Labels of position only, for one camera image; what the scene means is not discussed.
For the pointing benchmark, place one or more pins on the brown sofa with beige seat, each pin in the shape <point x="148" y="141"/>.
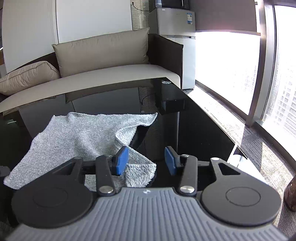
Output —
<point x="166" y="61"/>

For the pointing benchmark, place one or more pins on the silver mini fridge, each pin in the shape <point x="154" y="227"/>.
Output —
<point x="178" y="25"/>

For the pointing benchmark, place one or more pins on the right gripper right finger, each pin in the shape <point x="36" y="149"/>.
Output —
<point x="171" y="160"/>

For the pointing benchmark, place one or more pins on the small beige cushion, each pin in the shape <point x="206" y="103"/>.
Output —
<point x="27" y="77"/>

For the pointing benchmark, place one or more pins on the grey terry towel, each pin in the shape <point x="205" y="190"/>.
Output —
<point x="75" y="135"/>

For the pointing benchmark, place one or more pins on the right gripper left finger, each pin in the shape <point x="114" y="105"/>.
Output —
<point x="119" y="161"/>

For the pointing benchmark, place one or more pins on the large beige back cushion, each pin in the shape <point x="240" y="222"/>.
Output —
<point x="104" y="51"/>

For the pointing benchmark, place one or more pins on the black box under table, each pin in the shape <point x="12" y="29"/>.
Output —
<point x="170" y="103"/>

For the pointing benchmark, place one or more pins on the black microwave oven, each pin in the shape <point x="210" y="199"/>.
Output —
<point x="177" y="4"/>

